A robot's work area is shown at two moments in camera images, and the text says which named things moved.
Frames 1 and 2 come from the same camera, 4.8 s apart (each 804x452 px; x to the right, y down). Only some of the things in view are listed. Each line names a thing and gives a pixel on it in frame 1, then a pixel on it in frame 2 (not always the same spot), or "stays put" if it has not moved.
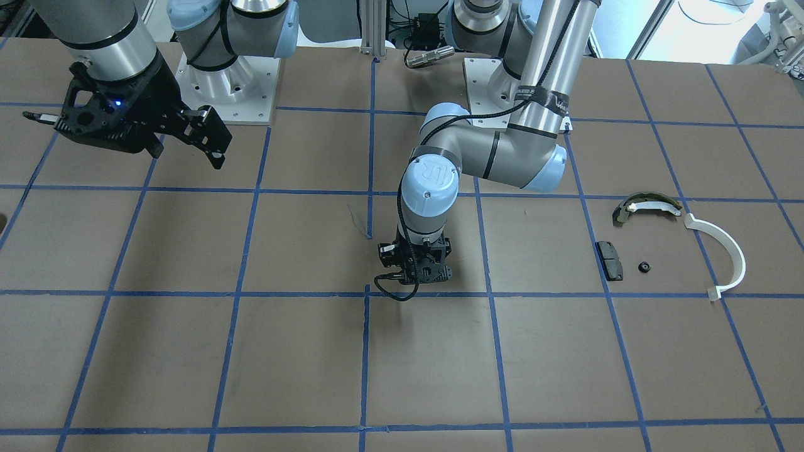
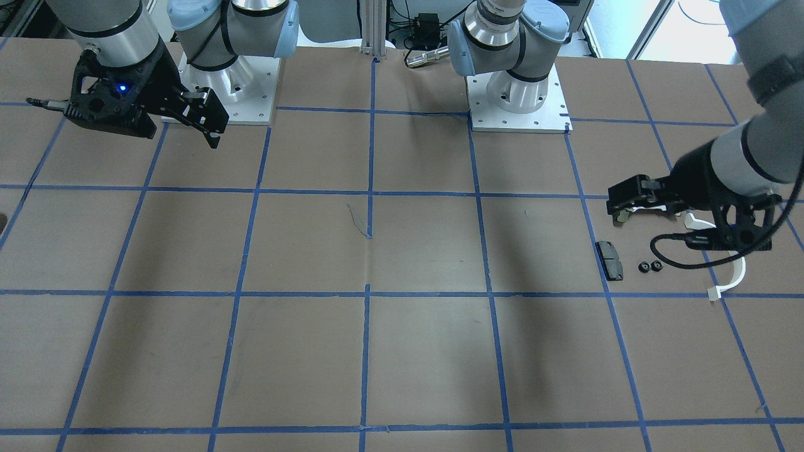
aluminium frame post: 372,16 stays put
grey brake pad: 610,262 stays put
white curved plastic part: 715,294 stays put
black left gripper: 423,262 → 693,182
